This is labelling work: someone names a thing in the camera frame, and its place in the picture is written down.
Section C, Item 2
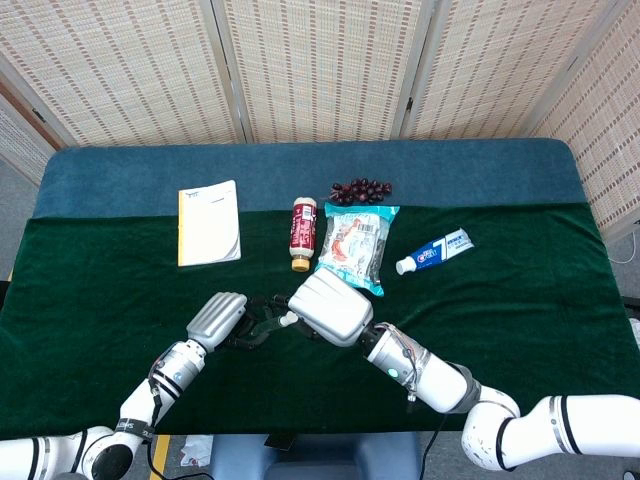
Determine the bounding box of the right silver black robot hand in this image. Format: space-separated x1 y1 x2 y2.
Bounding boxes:
272 268 375 348

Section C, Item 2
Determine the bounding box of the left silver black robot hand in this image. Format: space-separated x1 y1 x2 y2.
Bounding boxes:
185 292 281 353

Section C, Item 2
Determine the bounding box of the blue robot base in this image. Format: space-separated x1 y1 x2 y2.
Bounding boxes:
208 432 424 480

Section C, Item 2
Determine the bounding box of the blue white toothpaste tube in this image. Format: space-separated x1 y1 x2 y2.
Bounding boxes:
395 227 476 276

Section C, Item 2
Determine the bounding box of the teal snack bag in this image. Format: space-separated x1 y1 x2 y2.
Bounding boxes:
305 201 401 298

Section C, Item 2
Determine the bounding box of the red label bottle yellow cap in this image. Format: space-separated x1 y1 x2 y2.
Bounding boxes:
288 196 319 273

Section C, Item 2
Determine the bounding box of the green velvet cloth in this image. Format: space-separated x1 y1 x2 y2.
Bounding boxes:
0 202 632 436

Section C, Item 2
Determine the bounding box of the white yellow notebook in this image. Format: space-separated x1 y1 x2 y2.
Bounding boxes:
177 179 243 268

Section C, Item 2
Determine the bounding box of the dark red grape bunch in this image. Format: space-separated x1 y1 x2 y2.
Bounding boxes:
329 177 394 206

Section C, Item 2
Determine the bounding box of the crumpled white plastic bag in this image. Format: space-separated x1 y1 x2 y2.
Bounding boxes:
179 434 215 467

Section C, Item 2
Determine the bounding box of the yellow floor tape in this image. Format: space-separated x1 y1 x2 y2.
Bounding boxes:
151 434 171 480

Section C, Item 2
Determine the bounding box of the blue table cloth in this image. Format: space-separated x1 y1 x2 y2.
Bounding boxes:
33 138 589 220

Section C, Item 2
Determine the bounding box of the bamboo folding screen panel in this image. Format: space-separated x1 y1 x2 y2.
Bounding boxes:
0 0 241 147
0 94 56 186
399 0 629 141
529 0 640 241
212 0 436 145

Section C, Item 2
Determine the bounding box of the black cable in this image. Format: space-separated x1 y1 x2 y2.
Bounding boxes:
422 413 450 474

